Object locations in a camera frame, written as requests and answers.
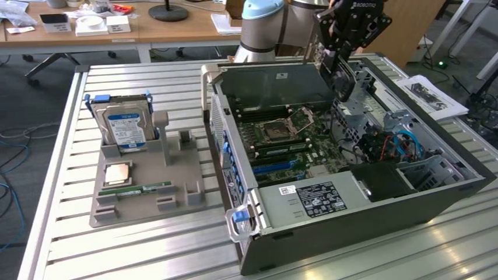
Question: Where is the Nvidia graphics card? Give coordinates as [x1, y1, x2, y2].
[302, 43, 357, 102]

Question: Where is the wooden desk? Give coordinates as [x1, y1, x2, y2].
[0, 0, 353, 64]

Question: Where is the white paper stack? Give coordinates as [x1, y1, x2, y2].
[209, 13, 242, 36]

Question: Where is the clear plastic bag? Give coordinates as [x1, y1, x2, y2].
[0, 0, 38, 27]

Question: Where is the grey power supply unit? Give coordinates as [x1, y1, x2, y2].
[256, 170, 369, 230]

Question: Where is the printed paper stack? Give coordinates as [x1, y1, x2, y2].
[393, 74, 471, 121]

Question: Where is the white box with tape roll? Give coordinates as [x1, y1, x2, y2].
[73, 16, 109, 37]

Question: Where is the black wire bundle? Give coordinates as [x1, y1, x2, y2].
[353, 132, 389, 163]

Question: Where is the blue cable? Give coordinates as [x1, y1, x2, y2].
[0, 139, 30, 249]

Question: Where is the CPU socket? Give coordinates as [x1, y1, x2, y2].
[261, 120, 297, 141]

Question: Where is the grey cable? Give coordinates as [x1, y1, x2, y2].
[0, 121, 59, 140]

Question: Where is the brown cardboard box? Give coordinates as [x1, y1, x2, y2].
[225, 0, 244, 20]

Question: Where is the black chair base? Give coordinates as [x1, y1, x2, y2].
[21, 51, 118, 87]

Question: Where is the small white box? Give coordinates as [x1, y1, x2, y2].
[105, 15, 130, 34]

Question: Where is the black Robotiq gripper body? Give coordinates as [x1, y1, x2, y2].
[329, 0, 387, 39]

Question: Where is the silver disk bay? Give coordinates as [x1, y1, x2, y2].
[396, 154, 467, 194]

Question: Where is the white box black insert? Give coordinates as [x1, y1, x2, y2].
[38, 13, 71, 34]

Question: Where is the hard disk in blue carrier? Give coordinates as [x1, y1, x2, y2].
[82, 90, 157, 155]

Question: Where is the silver drive cage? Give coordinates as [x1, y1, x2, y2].
[332, 62, 393, 144]

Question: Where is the blue wire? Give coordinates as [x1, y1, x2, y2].
[392, 130, 424, 160]

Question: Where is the white table frame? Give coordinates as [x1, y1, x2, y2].
[425, 0, 498, 81]

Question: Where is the grey printed parts rack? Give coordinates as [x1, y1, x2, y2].
[87, 110, 205, 230]

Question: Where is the black lamp base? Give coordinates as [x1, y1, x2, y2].
[146, 0, 190, 22]

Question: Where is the black open PC case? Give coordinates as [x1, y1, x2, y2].
[200, 56, 489, 277]

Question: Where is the red wire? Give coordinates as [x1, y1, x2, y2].
[381, 134, 393, 160]

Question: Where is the wooden cabinet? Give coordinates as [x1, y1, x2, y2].
[341, 0, 447, 68]

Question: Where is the green RAM stick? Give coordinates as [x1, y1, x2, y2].
[254, 142, 312, 159]
[97, 181, 172, 197]

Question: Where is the blue expansion slot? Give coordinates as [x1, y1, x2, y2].
[250, 161, 294, 176]

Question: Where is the open socket cover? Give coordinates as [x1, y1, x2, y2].
[286, 106, 316, 132]

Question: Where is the black air duct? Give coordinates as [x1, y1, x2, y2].
[349, 162, 420, 204]

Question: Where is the copper-toned CPU chip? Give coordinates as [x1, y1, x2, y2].
[101, 164, 132, 187]

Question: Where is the green motherboard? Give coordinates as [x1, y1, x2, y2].
[226, 99, 353, 188]

